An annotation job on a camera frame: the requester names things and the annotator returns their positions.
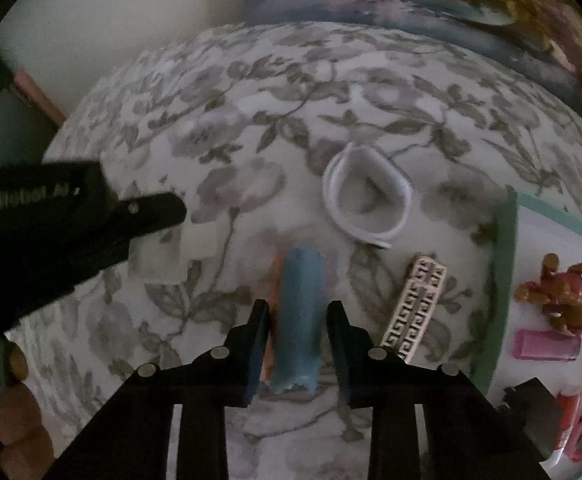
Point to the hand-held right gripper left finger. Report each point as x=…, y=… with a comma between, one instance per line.
x=258, y=345

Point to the small black box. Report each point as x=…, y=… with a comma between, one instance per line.
x=536, y=405

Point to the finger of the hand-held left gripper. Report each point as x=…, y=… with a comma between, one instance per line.
x=153, y=212

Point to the white tray with green rim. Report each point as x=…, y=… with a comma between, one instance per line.
x=536, y=240

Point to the pink and green block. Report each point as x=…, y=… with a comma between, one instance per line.
x=546, y=345

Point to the grey floral bedsheet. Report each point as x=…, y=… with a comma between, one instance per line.
x=296, y=85

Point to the brown toy dog pink outfit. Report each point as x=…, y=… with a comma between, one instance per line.
x=566, y=295

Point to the red tube with white cap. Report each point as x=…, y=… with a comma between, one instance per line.
x=568, y=415

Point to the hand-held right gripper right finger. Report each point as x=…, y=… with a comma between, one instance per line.
x=338, y=345

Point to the pink wooden board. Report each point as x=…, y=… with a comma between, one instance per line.
x=38, y=97

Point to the white looped band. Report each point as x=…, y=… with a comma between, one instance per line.
x=398, y=185

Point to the floral painting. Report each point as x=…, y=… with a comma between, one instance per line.
x=421, y=10

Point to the blue brush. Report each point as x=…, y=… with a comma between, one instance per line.
x=298, y=310

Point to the person's left hand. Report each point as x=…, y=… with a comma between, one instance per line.
x=21, y=415

